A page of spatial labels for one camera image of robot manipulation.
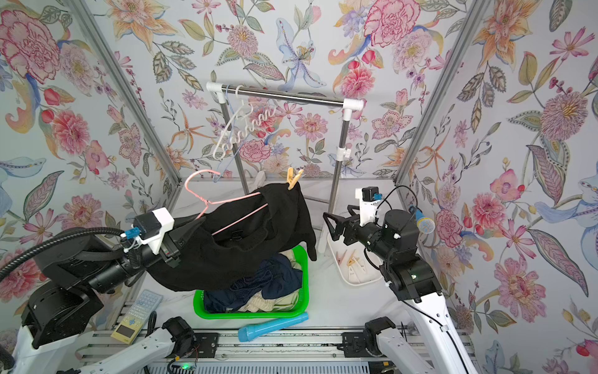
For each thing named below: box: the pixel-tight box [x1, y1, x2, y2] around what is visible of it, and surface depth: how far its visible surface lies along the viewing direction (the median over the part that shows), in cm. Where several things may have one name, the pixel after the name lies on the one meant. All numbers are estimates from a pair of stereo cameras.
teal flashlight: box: [238, 312, 310, 343], surface depth 76 cm
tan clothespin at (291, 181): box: [286, 166, 304, 191], surface depth 55 cm
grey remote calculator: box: [110, 289, 164, 346], surface depth 80 cm
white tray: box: [327, 233, 384, 286], surface depth 92 cm
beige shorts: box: [238, 249, 303, 313], surface depth 80 cm
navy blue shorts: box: [204, 254, 303, 314], surface depth 78 cm
